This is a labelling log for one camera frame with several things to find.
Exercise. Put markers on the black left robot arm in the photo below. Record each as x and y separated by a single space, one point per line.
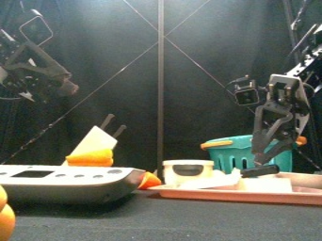
8 14

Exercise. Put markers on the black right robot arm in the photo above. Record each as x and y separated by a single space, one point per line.
309 53

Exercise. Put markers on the pink plastic tray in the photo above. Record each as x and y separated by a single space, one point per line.
234 195

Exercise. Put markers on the toy squash slice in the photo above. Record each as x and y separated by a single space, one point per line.
90 157

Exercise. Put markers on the orange toy carrot half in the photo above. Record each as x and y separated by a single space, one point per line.
150 181

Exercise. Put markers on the white toy cooktop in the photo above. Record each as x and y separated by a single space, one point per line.
71 185

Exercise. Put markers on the yellow toy pepper piece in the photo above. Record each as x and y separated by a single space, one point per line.
5 216

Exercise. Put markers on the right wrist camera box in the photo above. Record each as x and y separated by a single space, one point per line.
246 94

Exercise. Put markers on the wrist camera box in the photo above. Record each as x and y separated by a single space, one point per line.
246 94
36 28

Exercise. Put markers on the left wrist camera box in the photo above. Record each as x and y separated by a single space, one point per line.
36 28

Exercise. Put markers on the vertical metal frame pole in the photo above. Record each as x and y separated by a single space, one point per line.
160 78

